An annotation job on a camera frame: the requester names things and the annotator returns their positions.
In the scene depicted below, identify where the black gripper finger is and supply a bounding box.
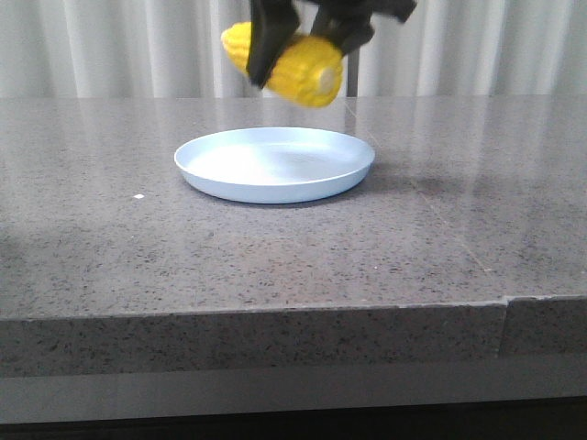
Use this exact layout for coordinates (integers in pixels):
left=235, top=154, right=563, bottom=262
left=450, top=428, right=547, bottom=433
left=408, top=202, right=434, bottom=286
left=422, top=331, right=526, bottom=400
left=247, top=0, right=300, bottom=89
left=311, top=7, right=374, bottom=55

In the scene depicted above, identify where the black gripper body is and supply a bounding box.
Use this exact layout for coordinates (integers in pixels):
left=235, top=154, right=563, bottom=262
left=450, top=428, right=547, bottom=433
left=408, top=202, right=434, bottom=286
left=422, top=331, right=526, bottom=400
left=311, top=0, right=417, bottom=23

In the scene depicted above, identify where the yellow corn cob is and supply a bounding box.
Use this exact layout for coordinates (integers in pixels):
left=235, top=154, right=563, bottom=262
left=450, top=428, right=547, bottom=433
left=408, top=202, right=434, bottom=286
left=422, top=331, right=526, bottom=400
left=221, top=22, right=343, bottom=108

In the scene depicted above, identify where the light blue round plate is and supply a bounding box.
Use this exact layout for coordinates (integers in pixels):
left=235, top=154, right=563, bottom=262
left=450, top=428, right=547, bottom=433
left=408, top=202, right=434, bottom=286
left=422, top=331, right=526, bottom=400
left=174, top=127, right=375, bottom=204

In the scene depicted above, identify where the white pleated curtain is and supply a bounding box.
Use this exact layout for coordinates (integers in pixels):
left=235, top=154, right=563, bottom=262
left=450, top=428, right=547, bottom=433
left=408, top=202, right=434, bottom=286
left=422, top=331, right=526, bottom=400
left=1, top=1, right=586, bottom=98

